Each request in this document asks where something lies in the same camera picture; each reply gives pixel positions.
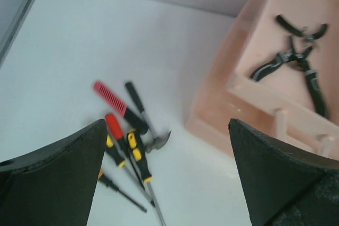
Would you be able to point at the red black screwdriver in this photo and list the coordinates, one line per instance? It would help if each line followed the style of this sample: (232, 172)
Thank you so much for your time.
(116, 133)

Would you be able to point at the black handled pliers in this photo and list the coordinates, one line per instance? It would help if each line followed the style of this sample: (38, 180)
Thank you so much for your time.
(302, 33)

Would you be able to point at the yellow black screwdriver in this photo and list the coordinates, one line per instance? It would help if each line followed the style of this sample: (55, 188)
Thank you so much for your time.
(113, 152)
(138, 152)

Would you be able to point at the left aluminium corner post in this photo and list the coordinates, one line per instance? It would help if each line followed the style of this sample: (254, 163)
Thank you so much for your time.
(12, 15)

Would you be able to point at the pink upper cantilever tray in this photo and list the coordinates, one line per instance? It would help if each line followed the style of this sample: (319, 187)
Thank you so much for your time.
(288, 72)

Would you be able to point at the black needle nose pliers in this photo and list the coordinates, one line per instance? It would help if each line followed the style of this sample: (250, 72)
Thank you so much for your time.
(299, 62)

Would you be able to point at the red utility knife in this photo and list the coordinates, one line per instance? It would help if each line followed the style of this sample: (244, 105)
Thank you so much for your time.
(120, 106)

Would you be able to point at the orange handled screwdriver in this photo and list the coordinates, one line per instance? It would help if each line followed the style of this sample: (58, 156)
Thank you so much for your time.
(109, 183)

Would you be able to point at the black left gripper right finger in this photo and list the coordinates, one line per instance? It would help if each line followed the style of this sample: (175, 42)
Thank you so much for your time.
(282, 184)

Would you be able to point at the black claw hammer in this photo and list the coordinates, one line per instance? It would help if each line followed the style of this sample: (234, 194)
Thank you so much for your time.
(158, 140)

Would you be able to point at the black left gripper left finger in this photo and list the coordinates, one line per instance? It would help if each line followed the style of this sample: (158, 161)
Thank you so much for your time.
(54, 185)

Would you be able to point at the pink translucent tool box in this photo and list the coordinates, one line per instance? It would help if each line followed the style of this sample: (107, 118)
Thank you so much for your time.
(225, 95)

